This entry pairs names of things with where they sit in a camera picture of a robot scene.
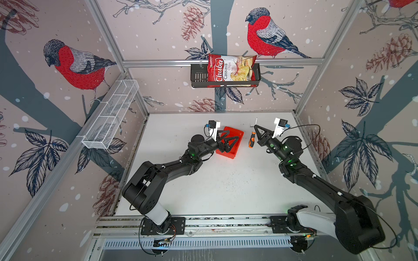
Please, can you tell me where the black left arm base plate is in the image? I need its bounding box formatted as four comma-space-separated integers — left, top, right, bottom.
140, 216, 186, 236

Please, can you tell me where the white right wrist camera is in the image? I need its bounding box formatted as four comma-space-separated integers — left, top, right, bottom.
273, 118, 290, 138

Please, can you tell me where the red cassava chips bag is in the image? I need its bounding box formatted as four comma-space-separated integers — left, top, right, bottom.
208, 54, 257, 81

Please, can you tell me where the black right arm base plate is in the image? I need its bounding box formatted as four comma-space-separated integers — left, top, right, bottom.
269, 214, 317, 253

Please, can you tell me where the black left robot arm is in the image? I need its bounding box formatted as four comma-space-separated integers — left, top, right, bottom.
122, 130, 240, 232

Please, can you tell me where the orange black screwdriver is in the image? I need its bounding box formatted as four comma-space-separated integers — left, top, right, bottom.
249, 118, 258, 149

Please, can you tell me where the black right camera cable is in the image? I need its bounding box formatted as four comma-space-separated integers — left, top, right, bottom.
282, 123, 322, 151

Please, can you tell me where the white wire wall basket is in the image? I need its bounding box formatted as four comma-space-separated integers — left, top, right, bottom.
82, 79, 139, 150

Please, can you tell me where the red plastic bin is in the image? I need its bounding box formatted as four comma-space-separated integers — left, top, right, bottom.
216, 127, 244, 159

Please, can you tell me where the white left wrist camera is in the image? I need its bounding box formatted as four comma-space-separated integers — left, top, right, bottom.
205, 120, 221, 141

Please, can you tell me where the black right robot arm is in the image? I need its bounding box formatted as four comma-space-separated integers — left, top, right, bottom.
254, 125, 385, 254

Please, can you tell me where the aluminium front rail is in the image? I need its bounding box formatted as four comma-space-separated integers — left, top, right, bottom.
93, 214, 319, 252

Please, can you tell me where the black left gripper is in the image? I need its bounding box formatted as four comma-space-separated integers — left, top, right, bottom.
197, 130, 237, 160

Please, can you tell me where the black wall basket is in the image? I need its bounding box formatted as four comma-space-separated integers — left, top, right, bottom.
190, 63, 261, 88

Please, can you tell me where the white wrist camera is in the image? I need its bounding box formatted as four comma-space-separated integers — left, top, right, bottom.
273, 118, 290, 138
205, 120, 221, 141

